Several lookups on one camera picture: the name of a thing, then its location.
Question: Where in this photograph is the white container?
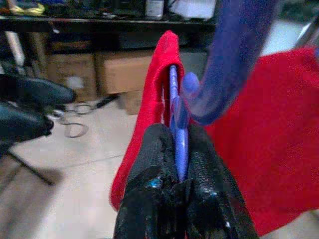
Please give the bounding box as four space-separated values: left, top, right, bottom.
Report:
145 0 165 20

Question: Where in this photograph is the black floor cable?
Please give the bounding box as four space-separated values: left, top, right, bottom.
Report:
48 103 90 139

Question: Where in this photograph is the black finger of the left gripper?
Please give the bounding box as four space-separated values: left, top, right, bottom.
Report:
0 102 55 144
0 74 77 107

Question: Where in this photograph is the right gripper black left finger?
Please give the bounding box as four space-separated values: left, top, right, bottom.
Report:
113 123 186 239

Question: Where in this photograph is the red garment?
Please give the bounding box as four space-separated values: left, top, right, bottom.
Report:
109 29 319 237

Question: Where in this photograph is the blue clothes hanger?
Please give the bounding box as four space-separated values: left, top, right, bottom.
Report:
168 0 277 182

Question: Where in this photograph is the brown cardboard box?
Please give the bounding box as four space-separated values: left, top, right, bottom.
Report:
47 53 98 100
96 56 155 115

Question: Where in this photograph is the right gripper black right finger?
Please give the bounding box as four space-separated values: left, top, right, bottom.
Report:
185 124 260 239

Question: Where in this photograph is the black desk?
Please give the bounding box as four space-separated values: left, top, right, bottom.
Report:
0 14 217 55

